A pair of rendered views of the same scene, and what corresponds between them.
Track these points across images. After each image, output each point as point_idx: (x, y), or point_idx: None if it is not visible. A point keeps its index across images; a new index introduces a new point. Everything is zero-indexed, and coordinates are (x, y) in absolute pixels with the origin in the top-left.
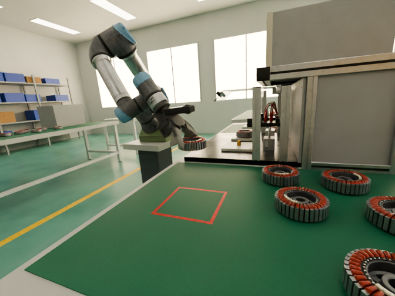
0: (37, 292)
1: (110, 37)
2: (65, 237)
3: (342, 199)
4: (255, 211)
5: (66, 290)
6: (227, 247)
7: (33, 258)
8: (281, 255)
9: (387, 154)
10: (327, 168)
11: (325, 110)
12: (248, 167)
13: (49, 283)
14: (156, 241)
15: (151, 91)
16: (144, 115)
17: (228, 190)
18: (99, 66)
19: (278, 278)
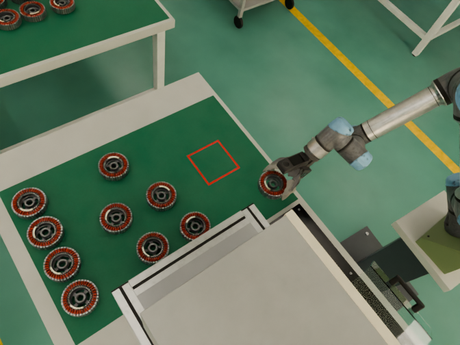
0: (198, 98)
1: (455, 81)
2: (226, 107)
3: (146, 228)
4: (178, 179)
5: (192, 104)
6: (169, 150)
7: (219, 97)
8: (150, 161)
9: None
10: None
11: None
12: None
13: (199, 100)
14: (194, 132)
15: (317, 135)
16: (447, 196)
17: (209, 187)
18: (419, 91)
19: (145, 152)
